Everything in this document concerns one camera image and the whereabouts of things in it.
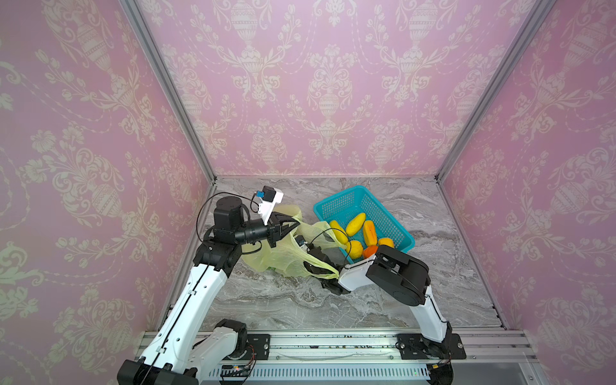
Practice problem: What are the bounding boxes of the teal plastic basket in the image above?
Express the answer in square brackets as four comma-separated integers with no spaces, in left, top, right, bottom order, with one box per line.
[314,185,415,263]

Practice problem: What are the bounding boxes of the right corner aluminium post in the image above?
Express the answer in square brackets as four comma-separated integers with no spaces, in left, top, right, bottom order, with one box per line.
[435,0,556,186]

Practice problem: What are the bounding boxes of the yellow plastic bag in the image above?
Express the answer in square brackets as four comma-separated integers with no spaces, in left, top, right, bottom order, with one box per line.
[242,205,343,280]

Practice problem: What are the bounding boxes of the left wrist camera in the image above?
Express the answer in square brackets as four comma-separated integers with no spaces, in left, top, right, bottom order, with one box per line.
[256,185,284,225]

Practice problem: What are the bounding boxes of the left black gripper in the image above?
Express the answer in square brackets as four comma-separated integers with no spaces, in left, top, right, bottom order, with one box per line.
[233,212,302,250]

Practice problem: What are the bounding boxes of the corner aluminium post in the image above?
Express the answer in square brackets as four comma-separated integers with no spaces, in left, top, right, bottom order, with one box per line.
[435,0,556,186]
[119,0,217,184]

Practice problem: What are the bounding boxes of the yellow round fruit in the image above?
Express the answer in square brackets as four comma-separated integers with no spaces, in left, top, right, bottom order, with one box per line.
[345,240,364,261]

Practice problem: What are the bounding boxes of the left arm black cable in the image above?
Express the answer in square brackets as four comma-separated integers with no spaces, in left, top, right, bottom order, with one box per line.
[196,191,263,256]

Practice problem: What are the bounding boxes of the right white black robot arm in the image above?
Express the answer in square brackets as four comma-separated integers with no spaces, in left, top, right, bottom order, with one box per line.
[305,245,452,357]

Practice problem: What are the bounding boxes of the yellow lemon fruit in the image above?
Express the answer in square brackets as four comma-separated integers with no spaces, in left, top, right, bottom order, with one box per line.
[378,237,396,248]

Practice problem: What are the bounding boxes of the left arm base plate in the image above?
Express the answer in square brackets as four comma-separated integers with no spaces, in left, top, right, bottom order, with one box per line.
[227,333,271,361]

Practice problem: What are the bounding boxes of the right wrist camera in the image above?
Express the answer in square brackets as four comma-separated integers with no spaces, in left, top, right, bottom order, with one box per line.
[295,235,308,252]

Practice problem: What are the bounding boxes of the left corner aluminium post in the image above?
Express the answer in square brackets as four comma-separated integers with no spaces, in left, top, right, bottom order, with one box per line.
[119,0,217,184]

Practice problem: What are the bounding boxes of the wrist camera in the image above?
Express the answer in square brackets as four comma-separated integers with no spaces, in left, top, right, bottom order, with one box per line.
[256,185,284,225]
[295,235,308,252]

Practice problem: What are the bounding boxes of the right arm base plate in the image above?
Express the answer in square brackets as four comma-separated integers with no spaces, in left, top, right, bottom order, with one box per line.
[395,332,467,361]

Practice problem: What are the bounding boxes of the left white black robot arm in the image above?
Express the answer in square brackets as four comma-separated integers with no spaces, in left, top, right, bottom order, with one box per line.
[116,186,298,384]

